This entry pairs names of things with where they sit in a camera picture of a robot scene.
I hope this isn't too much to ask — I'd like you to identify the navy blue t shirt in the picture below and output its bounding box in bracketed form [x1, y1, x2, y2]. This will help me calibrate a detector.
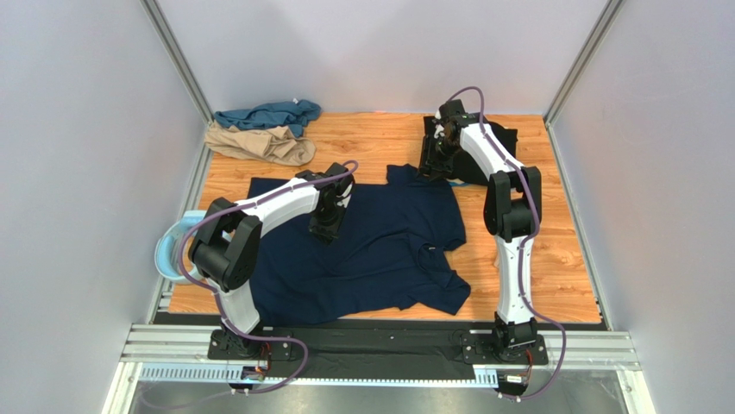
[250, 165, 471, 326]

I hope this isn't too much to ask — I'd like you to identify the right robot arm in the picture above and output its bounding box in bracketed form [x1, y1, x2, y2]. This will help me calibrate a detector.
[418, 105, 541, 330]

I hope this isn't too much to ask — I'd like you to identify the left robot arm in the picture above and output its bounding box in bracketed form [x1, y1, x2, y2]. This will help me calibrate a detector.
[179, 160, 357, 340]

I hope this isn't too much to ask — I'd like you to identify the folded black t shirt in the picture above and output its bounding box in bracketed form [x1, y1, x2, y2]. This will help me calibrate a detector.
[424, 116, 518, 186]

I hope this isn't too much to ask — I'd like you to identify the beige t shirt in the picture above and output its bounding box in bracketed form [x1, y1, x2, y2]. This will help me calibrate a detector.
[204, 122, 317, 166]

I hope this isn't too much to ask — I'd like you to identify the teal blue t shirt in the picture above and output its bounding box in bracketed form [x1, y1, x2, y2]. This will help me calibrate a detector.
[213, 99, 322, 138]

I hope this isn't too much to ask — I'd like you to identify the light blue round device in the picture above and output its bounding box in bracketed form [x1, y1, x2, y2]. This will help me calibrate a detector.
[154, 210, 205, 285]

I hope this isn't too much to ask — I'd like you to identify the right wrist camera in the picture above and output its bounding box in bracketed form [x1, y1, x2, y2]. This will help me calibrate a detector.
[435, 99, 468, 123]

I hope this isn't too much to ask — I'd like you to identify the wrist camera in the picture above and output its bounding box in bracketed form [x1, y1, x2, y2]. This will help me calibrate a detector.
[321, 163, 355, 208]
[435, 99, 468, 123]

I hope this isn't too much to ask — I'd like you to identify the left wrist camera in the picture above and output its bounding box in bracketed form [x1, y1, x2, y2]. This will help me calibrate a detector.
[321, 163, 355, 208]

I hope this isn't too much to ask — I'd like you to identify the right aluminium corner post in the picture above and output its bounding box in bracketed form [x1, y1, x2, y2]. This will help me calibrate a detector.
[543, 0, 625, 127]

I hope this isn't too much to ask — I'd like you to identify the aluminium corner post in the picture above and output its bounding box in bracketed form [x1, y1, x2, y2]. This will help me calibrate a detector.
[543, 0, 625, 127]
[140, 0, 213, 125]

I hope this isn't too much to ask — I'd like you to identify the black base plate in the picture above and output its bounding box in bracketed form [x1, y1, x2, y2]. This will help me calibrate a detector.
[152, 312, 609, 380]

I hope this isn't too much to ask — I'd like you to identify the aluminium front rail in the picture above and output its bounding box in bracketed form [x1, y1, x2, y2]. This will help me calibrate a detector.
[104, 315, 655, 413]

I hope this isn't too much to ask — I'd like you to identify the left aluminium corner post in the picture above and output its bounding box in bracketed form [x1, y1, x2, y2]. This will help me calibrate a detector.
[140, 0, 213, 125]

